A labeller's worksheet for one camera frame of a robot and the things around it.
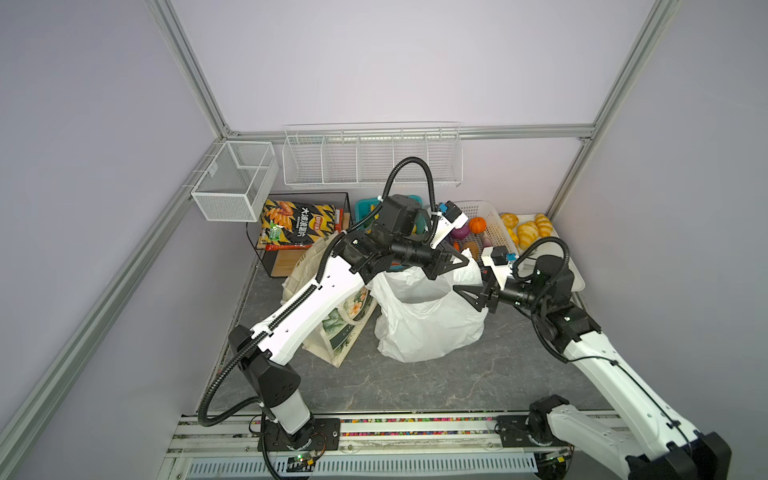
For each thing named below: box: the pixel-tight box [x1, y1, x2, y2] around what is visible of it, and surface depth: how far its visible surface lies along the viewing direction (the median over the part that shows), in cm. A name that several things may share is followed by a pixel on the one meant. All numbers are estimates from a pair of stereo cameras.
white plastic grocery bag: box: [366, 248, 489, 363], surface depth 75 cm
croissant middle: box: [517, 221, 539, 249], surface depth 116 cm
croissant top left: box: [500, 213, 519, 229], surface depth 118 cm
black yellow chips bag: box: [259, 199, 336, 246], surface depth 94 cm
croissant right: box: [535, 213, 553, 237], surface depth 118 cm
